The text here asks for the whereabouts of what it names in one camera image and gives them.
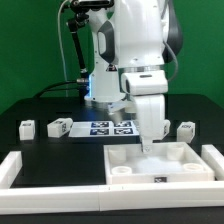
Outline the white square table top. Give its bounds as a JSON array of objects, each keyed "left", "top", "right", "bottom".
[{"left": 104, "top": 142, "right": 215, "bottom": 185}]

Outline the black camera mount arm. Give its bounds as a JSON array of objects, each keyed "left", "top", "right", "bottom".
[{"left": 61, "top": 0, "right": 116, "bottom": 75}]

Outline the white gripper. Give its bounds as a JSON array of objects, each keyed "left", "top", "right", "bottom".
[{"left": 134, "top": 94, "right": 165, "bottom": 153}]

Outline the white fiducial marker sheet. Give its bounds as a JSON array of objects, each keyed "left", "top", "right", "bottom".
[{"left": 69, "top": 120, "right": 139, "bottom": 137}]

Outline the white U-shaped obstacle fence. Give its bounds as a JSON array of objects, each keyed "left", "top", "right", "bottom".
[{"left": 0, "top": 145, "right": 224, "bottom": 215}]

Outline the grey hanging cable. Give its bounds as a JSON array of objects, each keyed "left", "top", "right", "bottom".
[{"left": 57, "top": 0, "right": 70, "bottom": 98}]

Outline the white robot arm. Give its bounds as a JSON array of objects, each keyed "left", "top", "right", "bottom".
[{"left": 85, "top": 0, "right": 183, "bottom": 152}]

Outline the black cable on table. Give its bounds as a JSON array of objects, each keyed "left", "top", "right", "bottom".
[{"left": 33, "top": 78, "right": 91, "bottom": 99}]

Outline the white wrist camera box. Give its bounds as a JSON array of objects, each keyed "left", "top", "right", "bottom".
[{"left": 121, "top": 70, "right": 168, "bottom": 96}]

